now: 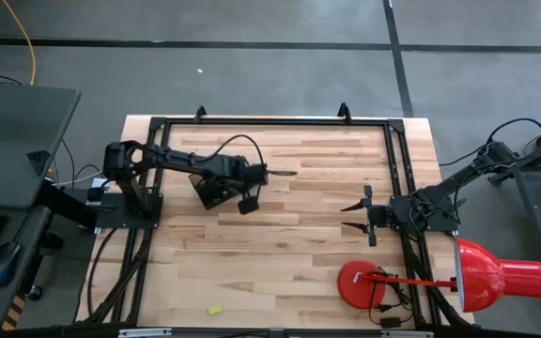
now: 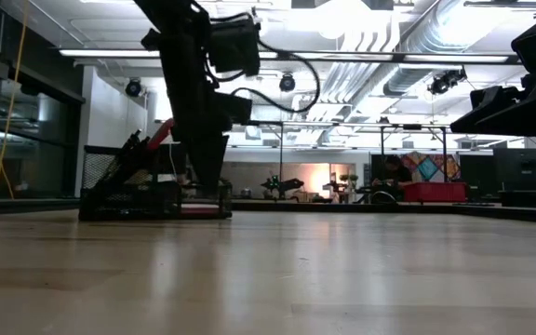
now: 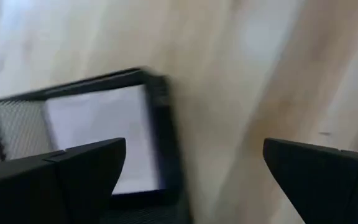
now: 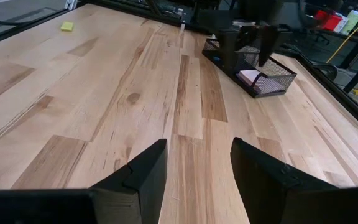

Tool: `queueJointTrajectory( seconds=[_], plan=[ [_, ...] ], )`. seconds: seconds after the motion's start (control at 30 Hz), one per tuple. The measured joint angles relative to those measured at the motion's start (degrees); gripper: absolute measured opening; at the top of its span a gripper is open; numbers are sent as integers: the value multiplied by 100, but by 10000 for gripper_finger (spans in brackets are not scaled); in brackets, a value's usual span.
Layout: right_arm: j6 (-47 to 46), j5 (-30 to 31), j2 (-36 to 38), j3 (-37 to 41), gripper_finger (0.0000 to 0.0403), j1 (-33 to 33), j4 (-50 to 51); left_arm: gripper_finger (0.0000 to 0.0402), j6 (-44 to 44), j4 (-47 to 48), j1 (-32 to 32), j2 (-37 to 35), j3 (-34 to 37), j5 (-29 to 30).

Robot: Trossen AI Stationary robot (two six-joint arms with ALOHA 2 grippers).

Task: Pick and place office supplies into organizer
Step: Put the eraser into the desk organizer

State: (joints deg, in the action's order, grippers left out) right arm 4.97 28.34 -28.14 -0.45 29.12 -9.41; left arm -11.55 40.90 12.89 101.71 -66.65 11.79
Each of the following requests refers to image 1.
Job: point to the black aluminium table frame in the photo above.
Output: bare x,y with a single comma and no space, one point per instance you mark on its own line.
275,121

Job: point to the white power adapter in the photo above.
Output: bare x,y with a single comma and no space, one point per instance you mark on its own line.
99,182

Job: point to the dark grey side desk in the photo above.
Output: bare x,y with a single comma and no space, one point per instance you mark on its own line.
17,141

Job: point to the grey computer desk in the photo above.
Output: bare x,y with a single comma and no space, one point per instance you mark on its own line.
21,225

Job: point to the black mesh desk organizer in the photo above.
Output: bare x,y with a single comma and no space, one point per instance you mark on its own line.
214,195

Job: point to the black computer mouse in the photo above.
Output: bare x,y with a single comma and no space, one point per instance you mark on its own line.
5,263

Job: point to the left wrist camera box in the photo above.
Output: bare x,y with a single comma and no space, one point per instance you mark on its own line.
249,205

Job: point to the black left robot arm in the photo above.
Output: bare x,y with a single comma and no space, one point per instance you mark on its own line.
181,162

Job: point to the red desk lamp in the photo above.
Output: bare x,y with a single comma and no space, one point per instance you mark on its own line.
505,277

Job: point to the black triangular desk bracket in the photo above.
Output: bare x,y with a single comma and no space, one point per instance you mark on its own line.
39,160

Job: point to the small yellow block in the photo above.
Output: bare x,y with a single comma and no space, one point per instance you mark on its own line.
215,310

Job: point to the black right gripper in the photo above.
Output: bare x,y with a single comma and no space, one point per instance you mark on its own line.
383,217

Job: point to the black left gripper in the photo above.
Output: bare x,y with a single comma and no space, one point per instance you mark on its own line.
254,174

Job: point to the black frame clamp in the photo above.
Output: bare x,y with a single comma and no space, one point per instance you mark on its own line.
200,112
344,112

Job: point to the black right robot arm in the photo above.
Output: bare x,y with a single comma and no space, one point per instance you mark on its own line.
444,190

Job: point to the yellow black striped leg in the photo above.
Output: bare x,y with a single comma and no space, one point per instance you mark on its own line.
14,312

